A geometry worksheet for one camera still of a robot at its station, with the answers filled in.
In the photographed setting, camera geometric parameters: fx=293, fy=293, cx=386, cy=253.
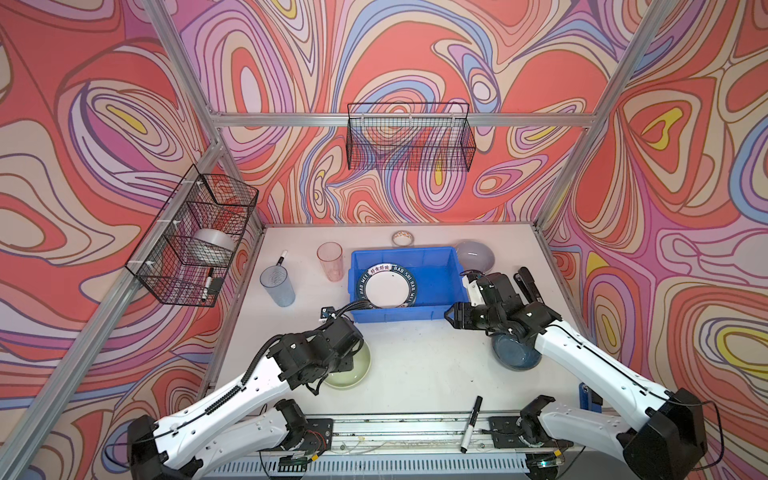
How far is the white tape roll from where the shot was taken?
71cm

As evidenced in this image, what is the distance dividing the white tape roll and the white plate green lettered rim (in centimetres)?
40

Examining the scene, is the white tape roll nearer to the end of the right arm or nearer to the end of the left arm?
the end of the left arm

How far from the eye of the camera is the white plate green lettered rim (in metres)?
A: 0.95
